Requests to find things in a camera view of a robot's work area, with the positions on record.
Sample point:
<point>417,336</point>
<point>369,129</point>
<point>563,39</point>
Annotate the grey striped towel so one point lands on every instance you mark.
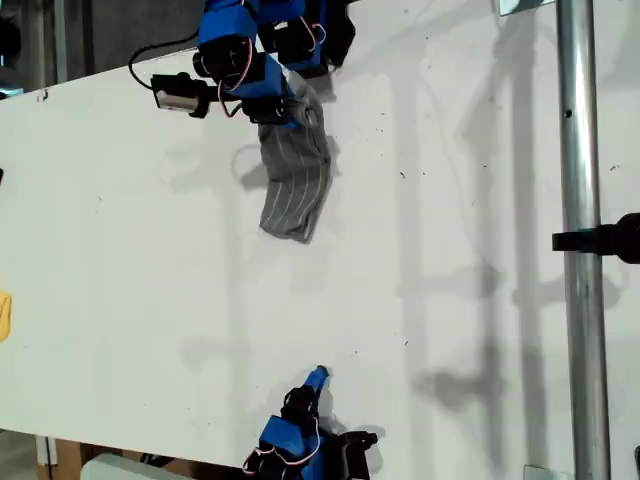
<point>295,200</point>

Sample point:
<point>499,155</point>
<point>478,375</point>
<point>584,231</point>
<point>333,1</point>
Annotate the black camera box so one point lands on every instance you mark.
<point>175,95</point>

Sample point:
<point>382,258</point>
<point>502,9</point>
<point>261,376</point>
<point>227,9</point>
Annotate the white box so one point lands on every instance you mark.
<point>115,469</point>

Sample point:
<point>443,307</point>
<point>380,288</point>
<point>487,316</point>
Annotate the black clamp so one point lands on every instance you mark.
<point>610,239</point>

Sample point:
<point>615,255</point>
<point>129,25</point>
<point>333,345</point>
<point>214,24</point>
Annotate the brown wooden board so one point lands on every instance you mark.
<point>65,457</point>

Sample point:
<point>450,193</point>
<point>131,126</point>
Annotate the steel post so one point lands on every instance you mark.
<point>580,150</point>

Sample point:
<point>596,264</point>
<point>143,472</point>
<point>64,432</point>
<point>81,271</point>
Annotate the yellow object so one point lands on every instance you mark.
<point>4,317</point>

